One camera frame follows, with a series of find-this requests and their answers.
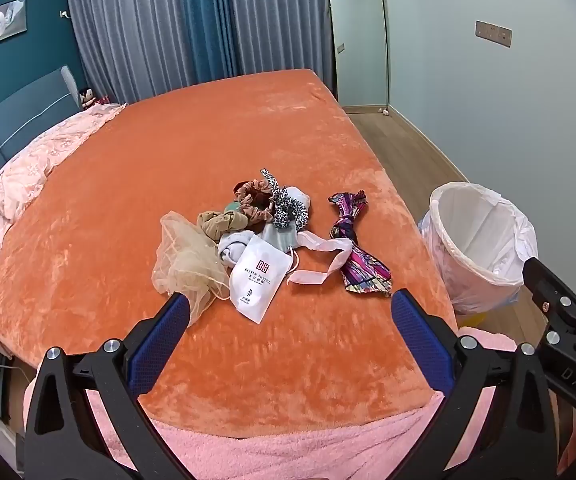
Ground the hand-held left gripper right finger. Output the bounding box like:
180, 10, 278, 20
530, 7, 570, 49
390, 288, 561, 480

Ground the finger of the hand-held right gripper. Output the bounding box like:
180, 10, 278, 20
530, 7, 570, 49
522, 257, 576, 333

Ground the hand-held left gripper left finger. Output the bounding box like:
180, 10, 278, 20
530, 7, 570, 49
24, 292, 191, 480

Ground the white-lined trash bin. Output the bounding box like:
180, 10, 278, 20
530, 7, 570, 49
418, 181, 539, 331

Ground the beige tulle scrunchie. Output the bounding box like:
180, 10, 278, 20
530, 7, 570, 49
152, 211, 231, 321

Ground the purple patterned bow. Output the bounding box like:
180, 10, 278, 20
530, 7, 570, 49
328, 190, 393, 297

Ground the pale blue sock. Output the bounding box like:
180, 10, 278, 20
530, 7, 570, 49
217, 230, 253, 267

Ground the white paper packet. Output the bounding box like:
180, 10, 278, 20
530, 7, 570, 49
228, 235, 293, 323

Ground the brown scrunchie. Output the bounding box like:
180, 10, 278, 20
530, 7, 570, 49
197, 210, 249, 241

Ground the pink ribbon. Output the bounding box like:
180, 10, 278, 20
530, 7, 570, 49
288, 231, 356, 285

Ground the grey sock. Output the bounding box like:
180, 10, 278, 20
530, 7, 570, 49
263, 221, 302, 254

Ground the leopard print scrunchie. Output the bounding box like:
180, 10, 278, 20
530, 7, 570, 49
260, 168, 311, 231

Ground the white sock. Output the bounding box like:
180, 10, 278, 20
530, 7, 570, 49
288, 186, 313, 212

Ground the pink fleece cloth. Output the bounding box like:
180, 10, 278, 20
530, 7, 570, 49
22, 330, 519, 480

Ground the orange plush blanket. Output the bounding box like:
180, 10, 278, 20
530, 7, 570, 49
0, 69, 461, 433

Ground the pink quilt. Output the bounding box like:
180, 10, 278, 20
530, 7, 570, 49
0, 102, 128, 356

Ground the small plush toy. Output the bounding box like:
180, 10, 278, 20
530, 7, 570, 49
80, 87, 111, 111

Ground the blue padded headboard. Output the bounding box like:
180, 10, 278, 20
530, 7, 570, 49
0, 66, 81, 201

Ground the standing floor mirror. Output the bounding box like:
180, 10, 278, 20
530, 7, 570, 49
328, 0, 389, 115

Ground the grey curtain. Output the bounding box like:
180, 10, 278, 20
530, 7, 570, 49
228, 0, 339, 78
66, 0, 189, 106

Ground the blue curtain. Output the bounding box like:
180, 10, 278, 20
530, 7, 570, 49
180, 0, 239, 83

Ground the wall switch panel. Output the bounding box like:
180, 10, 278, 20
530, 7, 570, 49
475, 20, 513, 48

